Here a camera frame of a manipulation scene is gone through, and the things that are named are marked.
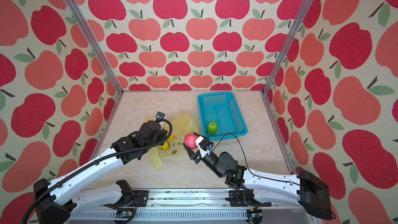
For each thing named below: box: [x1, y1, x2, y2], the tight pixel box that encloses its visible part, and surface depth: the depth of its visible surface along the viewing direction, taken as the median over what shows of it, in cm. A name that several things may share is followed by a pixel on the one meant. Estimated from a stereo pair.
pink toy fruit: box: [183, 133, 199, 150], surface depth 64 cm
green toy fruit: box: [206, 121, 218, 135], surface depth 96 cm
